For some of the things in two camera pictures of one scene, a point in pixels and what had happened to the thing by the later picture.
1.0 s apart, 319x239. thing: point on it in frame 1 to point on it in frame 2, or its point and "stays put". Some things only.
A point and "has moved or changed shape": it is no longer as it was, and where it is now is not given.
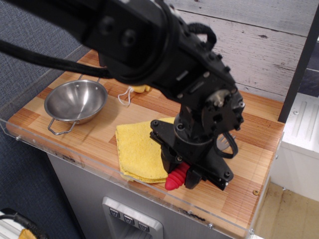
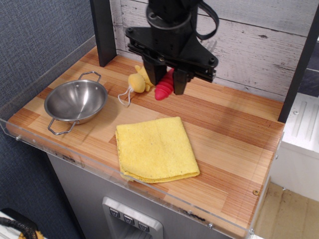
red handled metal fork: x=179 y=176 has moved or changed shape
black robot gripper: x=204 y=158 to x=170 y=40
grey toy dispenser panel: x=121 y=221 stays put
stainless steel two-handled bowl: x=74 y=101 stays put
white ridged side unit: x=296 y=167 stays put
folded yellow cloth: x=140 y=156 stays put
